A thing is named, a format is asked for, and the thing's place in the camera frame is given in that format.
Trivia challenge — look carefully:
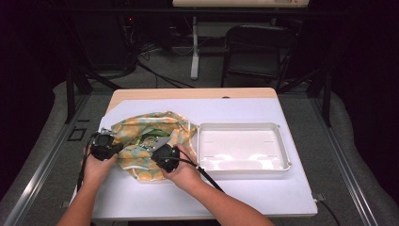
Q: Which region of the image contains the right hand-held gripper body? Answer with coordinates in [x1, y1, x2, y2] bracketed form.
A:
[147, 135, 181, 174]

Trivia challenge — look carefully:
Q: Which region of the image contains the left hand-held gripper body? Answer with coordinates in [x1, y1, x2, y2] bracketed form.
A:
[89, 127, 119, 162]

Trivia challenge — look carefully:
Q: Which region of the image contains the green seaweed snack packet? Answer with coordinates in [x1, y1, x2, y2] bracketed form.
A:
[136, 128, 171, 146]

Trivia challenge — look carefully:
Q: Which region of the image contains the fruit print cloth bag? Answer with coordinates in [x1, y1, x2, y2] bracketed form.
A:
[110, 110, 200, 182]

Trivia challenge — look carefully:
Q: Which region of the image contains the white plastic tray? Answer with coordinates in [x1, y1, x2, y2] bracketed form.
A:
[196, 121, 293, 173]

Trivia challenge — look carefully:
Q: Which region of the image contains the person's right hand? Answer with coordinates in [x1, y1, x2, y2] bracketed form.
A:
[161, 143, 203, 191]

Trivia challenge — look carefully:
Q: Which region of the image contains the person's left hand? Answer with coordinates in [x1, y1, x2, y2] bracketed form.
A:
[81, 153, 119, 188]

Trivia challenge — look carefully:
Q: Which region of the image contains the white table board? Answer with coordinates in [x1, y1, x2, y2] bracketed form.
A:
[63, 97, 319, 221]

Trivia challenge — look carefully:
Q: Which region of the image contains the black metal stand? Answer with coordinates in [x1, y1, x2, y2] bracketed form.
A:
[63, 66, 122, 124]
[277, 68, 333, 128]

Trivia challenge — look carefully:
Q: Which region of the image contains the light wooden table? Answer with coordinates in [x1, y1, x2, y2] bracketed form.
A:
[105, 87, 279, 115]

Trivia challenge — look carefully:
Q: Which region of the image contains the white desk leg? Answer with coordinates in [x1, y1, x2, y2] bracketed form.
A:
[190, 15, 200, 81]

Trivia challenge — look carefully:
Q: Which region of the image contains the black cabinet with red light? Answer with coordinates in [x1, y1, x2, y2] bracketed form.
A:
[74, 12, 139, 73]

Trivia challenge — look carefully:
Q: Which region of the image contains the black folding chair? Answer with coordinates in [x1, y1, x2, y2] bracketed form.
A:
[220, 24, 299, 92]

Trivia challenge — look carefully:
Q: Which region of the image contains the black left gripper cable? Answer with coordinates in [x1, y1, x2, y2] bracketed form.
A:
[76, 134, 96, 193]

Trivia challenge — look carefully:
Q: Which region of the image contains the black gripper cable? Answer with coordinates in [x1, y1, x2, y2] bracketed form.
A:
[168, 155, 225, 193]
[76, 134, 96, 193]

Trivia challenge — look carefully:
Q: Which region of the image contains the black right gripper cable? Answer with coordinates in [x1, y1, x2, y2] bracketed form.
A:
[168, 155, 225, 193]

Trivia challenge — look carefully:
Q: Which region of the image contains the aluminium floor rail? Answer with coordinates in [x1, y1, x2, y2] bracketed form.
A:
[308, 93, 379, 226]
[2, 93, 91, 226]

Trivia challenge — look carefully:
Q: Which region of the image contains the black floor cable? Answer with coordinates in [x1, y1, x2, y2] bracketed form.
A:
[136, 59, 196, 89]

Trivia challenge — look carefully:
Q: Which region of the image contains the black cable with grey clamp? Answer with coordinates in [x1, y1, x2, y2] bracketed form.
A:
[314, 193, 342, 226]

